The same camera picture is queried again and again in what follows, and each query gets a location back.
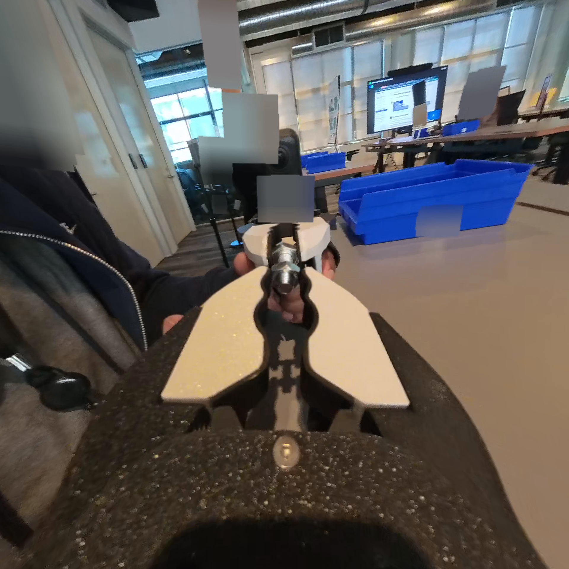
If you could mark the person's left hand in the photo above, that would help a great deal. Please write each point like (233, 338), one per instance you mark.
(289, 306)

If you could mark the blue plastic bin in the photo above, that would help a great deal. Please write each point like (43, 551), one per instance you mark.
(324, 162)
(444, 191)
(462, 128)

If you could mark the wooden office desk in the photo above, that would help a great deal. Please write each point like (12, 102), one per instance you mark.
(342, 170)
(489, 133)

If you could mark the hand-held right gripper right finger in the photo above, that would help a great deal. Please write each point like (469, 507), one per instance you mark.
(351, 346)

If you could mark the person's right hand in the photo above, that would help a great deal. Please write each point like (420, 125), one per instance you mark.
(171, 322)

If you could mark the person's navy zip jacket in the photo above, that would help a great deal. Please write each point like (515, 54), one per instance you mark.
(66, 222)

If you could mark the silver hex bolt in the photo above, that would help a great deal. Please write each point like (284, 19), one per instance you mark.
(284, 284)

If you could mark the beige and black device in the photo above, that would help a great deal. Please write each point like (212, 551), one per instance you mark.
(420, 111)

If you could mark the black wall vent grille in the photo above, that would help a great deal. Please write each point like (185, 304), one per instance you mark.
(329, 34)

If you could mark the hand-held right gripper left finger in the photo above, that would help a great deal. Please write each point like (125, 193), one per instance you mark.
(213, 346)

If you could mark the black tripod stand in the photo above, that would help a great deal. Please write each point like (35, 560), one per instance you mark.
(222, 240)

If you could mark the silver hex nut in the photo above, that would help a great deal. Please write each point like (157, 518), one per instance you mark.
(275, 268)

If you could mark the printed banner stand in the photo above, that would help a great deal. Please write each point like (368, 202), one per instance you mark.
(333, 111)

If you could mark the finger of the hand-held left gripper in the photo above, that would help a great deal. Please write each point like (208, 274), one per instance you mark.
(255, 242)
(315, 240)

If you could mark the large computer monitor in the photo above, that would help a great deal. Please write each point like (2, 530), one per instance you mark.
(400, 102)

